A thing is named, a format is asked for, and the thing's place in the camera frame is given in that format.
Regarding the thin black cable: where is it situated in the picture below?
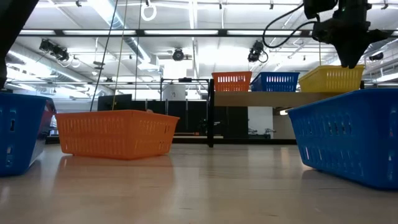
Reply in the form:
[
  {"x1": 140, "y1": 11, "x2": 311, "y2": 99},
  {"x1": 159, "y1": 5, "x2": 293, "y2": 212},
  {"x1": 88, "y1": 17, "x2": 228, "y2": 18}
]
[{"x1": 89, "y1": 0, "x2": 119, "y2": 112}]

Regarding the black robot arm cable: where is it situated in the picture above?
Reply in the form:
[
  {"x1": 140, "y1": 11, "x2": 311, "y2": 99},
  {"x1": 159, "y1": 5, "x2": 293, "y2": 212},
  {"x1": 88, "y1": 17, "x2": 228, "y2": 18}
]
[{"x1": 262, "y1": 2, "x2": 320, "y2": 50}]

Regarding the blue plastic basket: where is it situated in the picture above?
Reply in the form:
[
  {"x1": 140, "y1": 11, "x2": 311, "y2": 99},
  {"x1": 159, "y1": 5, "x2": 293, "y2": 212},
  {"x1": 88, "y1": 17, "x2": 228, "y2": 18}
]
[
  {"x1": 287, "y1": 88, "x2": 398, "y2": 191},
  {"x1": 250, "y1": 72, "x2": 300, "y2": 93},
  {"x1": 0, "y1": 92, "x2": 57, "y2": 178}
]

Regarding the black ceiling camera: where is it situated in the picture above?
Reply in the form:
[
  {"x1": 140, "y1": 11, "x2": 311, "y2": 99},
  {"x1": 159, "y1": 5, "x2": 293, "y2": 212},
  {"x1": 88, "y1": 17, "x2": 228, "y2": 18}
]
[
  {"x1": 39, "y1": 39, "x2": 55, "y2": 53},
  {"x1": 172, "y1": 48, "x2": 185, "y2": 62},
  {"x1": 247, "y1": 40, "x2": 266, "y2": 63},
  {"x1": 51, "y1": 45, "x2": 71, "y2": 62}
]

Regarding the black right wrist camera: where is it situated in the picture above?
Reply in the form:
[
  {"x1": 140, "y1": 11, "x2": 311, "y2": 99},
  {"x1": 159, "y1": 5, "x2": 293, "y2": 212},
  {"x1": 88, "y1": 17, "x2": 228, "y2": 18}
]
[{"x1": 303, "y1": 0, "x2": 338, "y2": 20}]

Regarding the yellow plastic basket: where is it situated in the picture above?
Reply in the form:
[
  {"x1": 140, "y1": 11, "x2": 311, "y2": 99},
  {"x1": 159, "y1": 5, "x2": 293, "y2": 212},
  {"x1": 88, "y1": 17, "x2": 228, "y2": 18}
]
[{"x1": 298, "y1": 64, "x2": 365, "y2": 93}]

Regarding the orange plastic basket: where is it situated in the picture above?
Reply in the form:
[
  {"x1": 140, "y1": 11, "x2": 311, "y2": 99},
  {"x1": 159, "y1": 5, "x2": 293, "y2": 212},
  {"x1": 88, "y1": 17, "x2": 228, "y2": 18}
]
[
  {"x1": 55, "y1": 109, "x2": 180, "y2": 161},
  {"x1": 211, "y1": 71, "x2": 253, "y2": 93}
]

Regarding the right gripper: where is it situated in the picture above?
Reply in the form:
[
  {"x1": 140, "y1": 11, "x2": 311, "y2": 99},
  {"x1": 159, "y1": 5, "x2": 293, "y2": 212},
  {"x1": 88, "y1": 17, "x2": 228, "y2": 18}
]
[{"x1": 312, "y1": 11, "x2": 389, "y2": 70}]

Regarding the black partition wall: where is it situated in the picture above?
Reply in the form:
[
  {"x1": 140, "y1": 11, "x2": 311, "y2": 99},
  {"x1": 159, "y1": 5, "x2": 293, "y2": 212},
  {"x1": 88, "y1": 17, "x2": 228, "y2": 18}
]
[{"x1": 132, "y1": 99, "x2": 249, "y2": 140}]

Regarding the dark computer monitor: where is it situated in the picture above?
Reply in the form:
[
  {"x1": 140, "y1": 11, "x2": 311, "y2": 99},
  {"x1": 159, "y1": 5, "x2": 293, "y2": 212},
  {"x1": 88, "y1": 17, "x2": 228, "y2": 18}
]
[{"x1": 97, "y1": 93, "x2": 133, "y2": 112}]

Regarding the white hanging ring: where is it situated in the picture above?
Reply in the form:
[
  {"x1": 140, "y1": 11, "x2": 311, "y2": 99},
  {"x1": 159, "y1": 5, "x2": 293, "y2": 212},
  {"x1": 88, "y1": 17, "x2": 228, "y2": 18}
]
[{"x1": 140, "y1": 1, "x2": 157, "y2": 22}]

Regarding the black aluminium table frame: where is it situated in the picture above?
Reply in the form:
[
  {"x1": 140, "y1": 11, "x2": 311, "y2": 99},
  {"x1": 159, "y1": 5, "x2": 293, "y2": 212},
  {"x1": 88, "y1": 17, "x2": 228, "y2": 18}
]
[{"x1": 45, "y1": 136, "x2": 298, "y2": 146}]

